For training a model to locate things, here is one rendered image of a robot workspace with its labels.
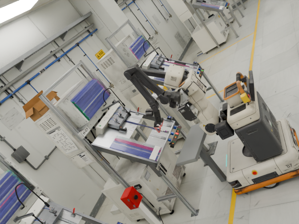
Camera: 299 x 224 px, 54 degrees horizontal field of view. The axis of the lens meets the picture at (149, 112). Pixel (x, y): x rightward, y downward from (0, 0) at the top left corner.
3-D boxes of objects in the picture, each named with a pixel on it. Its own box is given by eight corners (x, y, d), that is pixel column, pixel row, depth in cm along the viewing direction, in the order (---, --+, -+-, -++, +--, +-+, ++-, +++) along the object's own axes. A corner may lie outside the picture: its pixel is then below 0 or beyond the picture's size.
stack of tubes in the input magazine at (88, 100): (110, 94, 342) (95, 76, 334) (89, 120, 303) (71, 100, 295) (103, 98, 349) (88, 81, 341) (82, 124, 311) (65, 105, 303)
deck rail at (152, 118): (174, 125, 342) (175, 121, 338) (174, 126, 340) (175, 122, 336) (118, 110, 357) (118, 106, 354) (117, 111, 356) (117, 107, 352)
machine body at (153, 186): (188, 170, 377) (159, 136, 359) (174, 215, 324) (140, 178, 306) (151, 182, 415) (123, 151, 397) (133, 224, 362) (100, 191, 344)
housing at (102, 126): (120, 113, 356) (120, 103, 347) (103, 138, 318) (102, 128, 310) (114, 111, 357) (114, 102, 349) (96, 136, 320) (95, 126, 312)
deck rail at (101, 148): (157, 166, 290) (157, 162, 286) (156, 167, 288) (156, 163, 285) (92, 147, 306) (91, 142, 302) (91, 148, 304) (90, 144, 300)
